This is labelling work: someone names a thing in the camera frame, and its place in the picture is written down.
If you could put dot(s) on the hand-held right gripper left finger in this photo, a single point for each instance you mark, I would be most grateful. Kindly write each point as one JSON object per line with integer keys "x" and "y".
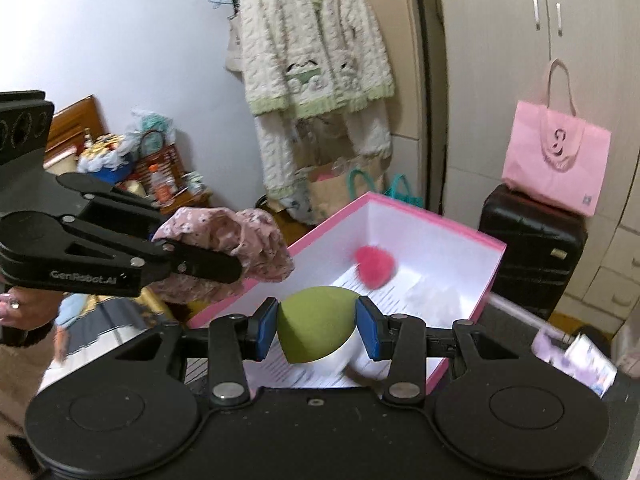
{"x": 265, "y": 327}

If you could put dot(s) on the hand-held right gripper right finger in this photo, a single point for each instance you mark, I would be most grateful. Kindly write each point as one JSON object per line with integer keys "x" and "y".
{"x": 367, "y": 330}

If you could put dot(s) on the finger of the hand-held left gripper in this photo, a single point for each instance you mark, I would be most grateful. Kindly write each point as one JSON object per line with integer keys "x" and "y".
{"x": 110, "y": 194}
{"x": 210, "y": 266}

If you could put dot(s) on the pink floral cloth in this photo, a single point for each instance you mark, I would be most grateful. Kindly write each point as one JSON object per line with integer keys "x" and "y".
{"x": 250, "y": 240}

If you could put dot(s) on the green makeup sponge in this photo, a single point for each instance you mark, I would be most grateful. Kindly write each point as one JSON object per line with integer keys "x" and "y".
{"x": 312, "y": 322}

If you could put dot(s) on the pink pompom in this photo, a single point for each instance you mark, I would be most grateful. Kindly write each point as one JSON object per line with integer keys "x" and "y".
{"x": 375, "y": 267}

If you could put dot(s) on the pink cardboard box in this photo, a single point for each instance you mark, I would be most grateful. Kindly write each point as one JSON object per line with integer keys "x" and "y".
{"x": 440, "y": 245}

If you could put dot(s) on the person's left hand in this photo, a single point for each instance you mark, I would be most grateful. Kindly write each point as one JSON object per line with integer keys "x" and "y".
{"x": 15, "y": 307}

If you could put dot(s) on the blue white plastic bundle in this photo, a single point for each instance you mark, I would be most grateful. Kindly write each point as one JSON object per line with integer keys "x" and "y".
{"x": 105, "y": 157}

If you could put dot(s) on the orange drink bottle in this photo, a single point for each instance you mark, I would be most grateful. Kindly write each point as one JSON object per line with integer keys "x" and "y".
{"x": 161, "y": 185}

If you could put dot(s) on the printed paper sheet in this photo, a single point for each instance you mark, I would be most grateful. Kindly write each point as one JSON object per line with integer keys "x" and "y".
{"x": 295, "y": 372}

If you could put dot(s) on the wooden nightstand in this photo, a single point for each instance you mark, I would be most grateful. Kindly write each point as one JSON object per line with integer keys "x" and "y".
{"x": 202, "y": 199}

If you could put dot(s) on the wooden bed headboard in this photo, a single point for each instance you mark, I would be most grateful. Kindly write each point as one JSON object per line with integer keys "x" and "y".
{"x": 75, "y": 120}

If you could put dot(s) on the yellow grey bedding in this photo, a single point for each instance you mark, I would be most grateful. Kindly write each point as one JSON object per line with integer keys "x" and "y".
{"x": 100, "y": 325}

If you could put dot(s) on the small white green box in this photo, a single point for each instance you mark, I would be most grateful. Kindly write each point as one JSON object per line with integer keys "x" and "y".
{"x": 192, "y": 182}

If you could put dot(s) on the white teal plastic bag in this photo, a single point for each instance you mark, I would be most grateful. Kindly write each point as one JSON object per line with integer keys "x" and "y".
{"x": 150, "y": 120}

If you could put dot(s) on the cream fluffy pajama pants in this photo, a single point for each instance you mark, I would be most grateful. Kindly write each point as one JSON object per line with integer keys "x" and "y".
{"x": 280, "y": 160}

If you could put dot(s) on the brown paper bag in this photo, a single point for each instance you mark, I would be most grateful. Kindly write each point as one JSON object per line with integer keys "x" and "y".
{"x": 330, "y": 190}

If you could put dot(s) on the teal gift bag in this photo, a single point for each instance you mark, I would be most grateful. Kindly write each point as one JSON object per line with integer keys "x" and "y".
{"x": 405, "y": 192}

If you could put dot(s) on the black suitcase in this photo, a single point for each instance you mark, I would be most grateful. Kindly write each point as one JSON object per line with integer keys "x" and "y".
{"x": 530, "y": 250}

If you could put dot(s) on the white tissue packet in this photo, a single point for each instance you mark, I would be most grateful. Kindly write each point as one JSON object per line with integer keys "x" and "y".
{"x": 595, "y": 365}

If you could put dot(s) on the cream fluffy cardigan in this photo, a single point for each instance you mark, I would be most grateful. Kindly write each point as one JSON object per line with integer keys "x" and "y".
{"x": 310, "y": 50}

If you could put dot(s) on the pink tote bag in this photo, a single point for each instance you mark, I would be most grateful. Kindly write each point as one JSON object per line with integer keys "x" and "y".
{"x": 555, "y": 160}

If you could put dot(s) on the dark bubble wrap mat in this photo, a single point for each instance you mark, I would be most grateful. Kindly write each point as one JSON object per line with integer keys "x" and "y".
{"x": 620, "y": 400}

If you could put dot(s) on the beige wardrobe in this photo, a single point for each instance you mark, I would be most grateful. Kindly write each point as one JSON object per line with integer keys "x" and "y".
{"x": 500, "y": 60}

